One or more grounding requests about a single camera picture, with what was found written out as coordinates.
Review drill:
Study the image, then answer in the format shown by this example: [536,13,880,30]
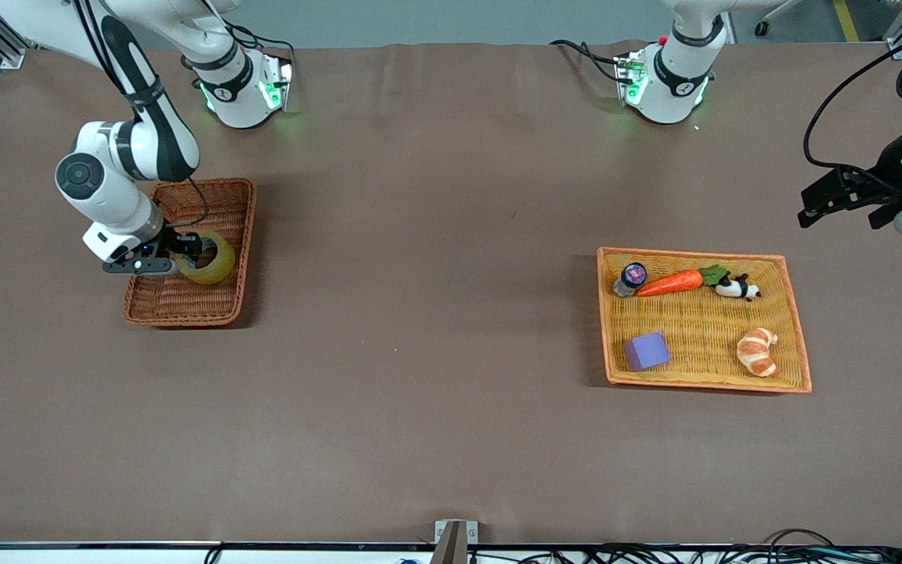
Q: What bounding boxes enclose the clear yellowish tape roll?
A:
[175,230,236,285]

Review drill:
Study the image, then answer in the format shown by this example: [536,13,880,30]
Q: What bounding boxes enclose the dark brown wicker basket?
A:
[122,179,257,327]

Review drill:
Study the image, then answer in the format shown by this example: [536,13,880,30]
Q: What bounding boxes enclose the orange yellow wicker basket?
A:
[597,247,813,394]

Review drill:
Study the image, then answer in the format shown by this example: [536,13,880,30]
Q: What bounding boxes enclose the black white panda toy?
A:
[714,273,762,302]

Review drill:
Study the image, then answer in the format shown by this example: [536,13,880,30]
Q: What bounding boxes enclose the toy croissant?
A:
[736,327,779,378]

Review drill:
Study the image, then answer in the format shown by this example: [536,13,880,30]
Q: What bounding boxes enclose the orange toy carrot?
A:
[637,265,731,298]

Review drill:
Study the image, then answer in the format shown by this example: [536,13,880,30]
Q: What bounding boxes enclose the small bottle purple cap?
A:
[612,262,648,299]

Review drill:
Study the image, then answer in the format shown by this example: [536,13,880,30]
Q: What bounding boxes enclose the purple foam cube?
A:
[623,331,672,373]

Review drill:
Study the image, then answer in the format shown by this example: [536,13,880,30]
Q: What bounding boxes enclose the brown table cloth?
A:
[0,41,902,547]

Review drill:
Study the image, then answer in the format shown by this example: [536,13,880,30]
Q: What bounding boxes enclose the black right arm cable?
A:
[185,177,211,230]

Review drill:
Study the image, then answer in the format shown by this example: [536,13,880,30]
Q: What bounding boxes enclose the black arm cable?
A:
[185,177,211,230]
[803,23,902,190]

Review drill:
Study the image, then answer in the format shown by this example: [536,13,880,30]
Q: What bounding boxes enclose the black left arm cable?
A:
[803,23,902,190]

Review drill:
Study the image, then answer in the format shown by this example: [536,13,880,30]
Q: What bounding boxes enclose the black right base cable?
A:
[232,23,295,63]

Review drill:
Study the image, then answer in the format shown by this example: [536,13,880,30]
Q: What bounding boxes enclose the black base cable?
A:
[232,23,295,63]
[550,39,628,85]

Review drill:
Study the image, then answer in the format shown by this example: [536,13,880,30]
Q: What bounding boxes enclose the black left base cable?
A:
[550,39,628,85]

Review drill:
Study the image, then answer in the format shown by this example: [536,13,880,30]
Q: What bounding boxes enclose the black cable bundle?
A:
[471,529,902,564]

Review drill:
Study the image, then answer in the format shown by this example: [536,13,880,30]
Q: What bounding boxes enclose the grey metal bracket plate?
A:
[435,520,478,546]

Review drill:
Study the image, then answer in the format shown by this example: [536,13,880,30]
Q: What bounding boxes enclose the dark metal post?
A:
[429,522,469,564]

